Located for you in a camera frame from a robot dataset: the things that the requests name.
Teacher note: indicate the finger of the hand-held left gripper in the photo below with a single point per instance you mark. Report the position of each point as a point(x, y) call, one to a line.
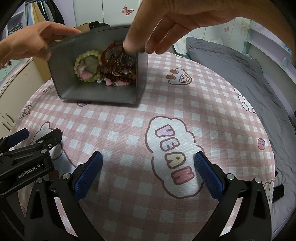
point(17, 135)
point(52, 136)

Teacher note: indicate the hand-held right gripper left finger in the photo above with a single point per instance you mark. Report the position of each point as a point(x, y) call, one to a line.
point(87, 176)

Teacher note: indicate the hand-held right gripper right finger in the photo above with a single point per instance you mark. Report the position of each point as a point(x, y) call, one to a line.
point(208, 176)

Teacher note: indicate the grey storage box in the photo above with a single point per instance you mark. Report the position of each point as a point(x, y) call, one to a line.
point(97, 92)

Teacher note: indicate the person's left hand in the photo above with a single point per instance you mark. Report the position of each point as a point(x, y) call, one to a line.
point(27, 39)

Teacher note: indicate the person's right hand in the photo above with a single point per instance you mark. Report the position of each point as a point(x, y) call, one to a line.
point(180, 14)

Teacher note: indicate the beige cabinet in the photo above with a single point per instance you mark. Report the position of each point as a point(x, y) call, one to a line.
point(13, 97)

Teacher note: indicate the pink checkered tablecloth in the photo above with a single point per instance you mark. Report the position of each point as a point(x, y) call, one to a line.
point(129, 129)

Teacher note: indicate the black smartphone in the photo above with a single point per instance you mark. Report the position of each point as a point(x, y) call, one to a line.
point(278, 193)

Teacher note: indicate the small cardboard box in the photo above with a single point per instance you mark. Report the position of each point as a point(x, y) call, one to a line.
point(82, 27)

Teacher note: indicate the grey blanket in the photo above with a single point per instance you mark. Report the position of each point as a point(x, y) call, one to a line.
point(231, 60)

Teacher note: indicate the black bag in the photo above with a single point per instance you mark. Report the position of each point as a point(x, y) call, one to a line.
point(94, 24)

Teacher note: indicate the light blue hanging shirt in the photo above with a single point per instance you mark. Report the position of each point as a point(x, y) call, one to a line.
point(29, 14)

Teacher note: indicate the yellow hanging hoodie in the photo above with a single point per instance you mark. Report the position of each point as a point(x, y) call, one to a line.
point(37, 12)

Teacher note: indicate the black hanging jacket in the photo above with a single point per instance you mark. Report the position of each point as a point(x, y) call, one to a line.
point(55, 11)

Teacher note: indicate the white pillow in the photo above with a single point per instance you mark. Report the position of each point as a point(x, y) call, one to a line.
point(180, 47)

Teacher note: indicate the pale green wardrobe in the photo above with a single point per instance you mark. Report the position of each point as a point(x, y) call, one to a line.
point(104, 11)

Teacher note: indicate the purple bed shelf unit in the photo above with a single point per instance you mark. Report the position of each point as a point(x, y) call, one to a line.
point(259, 39)

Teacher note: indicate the red butterfly sticker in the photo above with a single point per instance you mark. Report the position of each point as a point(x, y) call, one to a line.
point(128, 10)

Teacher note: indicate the blue box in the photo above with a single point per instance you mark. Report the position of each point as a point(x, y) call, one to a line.
point(287, 48)

